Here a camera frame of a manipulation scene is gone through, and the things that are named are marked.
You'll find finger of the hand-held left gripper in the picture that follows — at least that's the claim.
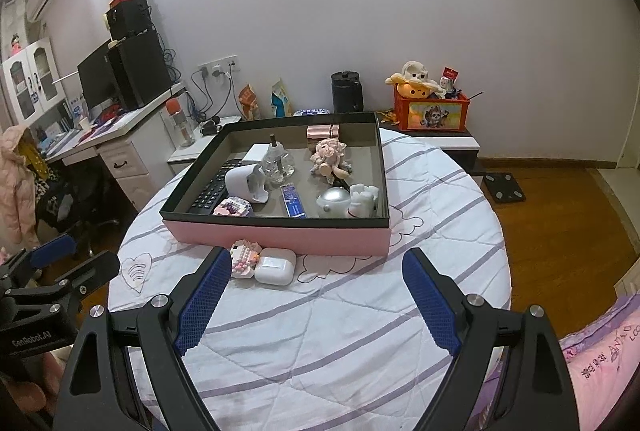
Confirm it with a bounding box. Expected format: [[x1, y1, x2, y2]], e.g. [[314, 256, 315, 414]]
[[0, 233, 78, 287], [10, 252, 121, 312]]

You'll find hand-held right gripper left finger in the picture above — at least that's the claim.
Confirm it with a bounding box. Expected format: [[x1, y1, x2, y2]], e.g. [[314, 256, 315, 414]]
[[52, 245, 233, 431]]

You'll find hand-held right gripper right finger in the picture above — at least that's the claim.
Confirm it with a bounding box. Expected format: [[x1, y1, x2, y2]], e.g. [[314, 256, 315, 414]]
[[401, 247, 583, 431]]

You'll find pink beaded block toy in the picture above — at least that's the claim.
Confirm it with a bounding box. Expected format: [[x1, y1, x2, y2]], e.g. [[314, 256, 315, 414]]
[[229, 238, 263, 280]]

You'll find white earbuds case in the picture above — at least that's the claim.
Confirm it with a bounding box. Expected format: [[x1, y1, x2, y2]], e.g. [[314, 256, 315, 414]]
[[254, 247, 297, 287]]

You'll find pink purple block toy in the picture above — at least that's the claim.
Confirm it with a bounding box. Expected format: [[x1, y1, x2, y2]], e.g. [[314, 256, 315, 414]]
[[212, 195, 253, 217]]

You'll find pink storage box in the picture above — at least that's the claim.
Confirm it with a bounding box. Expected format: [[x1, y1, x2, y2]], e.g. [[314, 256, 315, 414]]
[[159, 112, 391, 258]]

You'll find black remote control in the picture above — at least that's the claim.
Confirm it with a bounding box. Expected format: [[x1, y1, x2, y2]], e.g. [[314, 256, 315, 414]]
[[189, 158, 246, 214]]

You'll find white plug adapter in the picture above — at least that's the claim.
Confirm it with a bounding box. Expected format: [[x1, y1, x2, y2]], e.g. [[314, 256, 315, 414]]
[[224, 164, 271, 204]]

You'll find white hand-shaped figurine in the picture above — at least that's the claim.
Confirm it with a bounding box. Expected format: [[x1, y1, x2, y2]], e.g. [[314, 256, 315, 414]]
[[346, 184, 381, 218]]

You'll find silver round toy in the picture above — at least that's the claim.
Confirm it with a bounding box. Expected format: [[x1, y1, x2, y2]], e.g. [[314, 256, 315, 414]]
[[316, 186, 357, 218]]

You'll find glass diffuser bottle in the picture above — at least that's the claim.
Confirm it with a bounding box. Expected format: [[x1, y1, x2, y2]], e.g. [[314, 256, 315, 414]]
[[261, 134, 295, 186]]

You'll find small doll figure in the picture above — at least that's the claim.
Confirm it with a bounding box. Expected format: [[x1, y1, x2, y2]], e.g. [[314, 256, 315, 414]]
[[309, 137, 353, 184]]

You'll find black office chair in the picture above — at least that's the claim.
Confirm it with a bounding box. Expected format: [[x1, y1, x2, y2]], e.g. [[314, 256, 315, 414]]
[[35, 161, 121, 257]]

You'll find pink padded jacket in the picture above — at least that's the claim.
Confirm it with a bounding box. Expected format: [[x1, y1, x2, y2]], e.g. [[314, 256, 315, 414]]
[[0, 126, 43, 249]]

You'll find white desk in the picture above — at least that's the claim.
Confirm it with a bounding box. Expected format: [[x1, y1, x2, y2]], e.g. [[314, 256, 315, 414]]
[[37, 84, 188, 212]]

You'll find black bathroom scale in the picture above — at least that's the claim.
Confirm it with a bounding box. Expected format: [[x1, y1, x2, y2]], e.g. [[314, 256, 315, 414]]
[[482, 171, 527, 204]]

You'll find white nightstand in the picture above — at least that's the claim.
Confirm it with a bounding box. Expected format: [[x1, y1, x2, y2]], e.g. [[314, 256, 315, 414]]
[[167, 114, 246, 177]]

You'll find flat white box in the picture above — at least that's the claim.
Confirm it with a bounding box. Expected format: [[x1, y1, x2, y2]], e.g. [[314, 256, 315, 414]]
[[242, 144, 275, 163]]

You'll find white glass-door cabinet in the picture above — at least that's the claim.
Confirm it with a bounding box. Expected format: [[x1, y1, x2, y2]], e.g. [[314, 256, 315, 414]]
[[0, 36, 68, 127]]

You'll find clear bottle orange cap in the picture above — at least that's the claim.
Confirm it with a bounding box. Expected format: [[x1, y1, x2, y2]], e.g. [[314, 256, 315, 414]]
[[167, 98, 196, 148]]

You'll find pink printed blanket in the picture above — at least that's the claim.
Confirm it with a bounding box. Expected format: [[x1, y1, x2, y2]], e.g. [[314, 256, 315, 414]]
[[485, 296, 640, 431]]

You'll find black computer monitor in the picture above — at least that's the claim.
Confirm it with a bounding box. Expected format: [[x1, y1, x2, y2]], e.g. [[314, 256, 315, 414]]
[[76, 40, 121, 109]]

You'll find orange printed toy box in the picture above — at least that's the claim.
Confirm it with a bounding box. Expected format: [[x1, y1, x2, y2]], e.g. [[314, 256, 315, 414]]
[[392, 84, 472, 132]]

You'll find orange snack bag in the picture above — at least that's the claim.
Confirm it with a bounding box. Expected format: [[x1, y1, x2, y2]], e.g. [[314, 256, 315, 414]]
[[237, 84, 262, 121]]

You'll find rose gold round case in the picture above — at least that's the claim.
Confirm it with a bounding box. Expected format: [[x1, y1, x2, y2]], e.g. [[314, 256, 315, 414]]
[[306, 124, 341, 147]]

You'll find blue snack bag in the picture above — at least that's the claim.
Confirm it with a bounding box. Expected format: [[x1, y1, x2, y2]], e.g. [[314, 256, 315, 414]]
[[270, 78, 293, 118]]

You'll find black electric kettle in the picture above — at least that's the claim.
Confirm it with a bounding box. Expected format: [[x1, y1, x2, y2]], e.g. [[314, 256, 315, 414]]
[[330, 70, 364, 113]]

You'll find skull plush toy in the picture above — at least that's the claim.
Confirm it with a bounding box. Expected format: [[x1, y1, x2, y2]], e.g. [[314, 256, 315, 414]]
[[385, 60, 451, 99]]

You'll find black power cable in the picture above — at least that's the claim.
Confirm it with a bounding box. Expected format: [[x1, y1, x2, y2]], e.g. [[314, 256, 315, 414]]
[[191, 70, 221, 122]]

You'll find white wall outlet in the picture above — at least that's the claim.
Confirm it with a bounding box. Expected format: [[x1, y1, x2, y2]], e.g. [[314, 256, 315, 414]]
[[196, 56, 240, 77]]

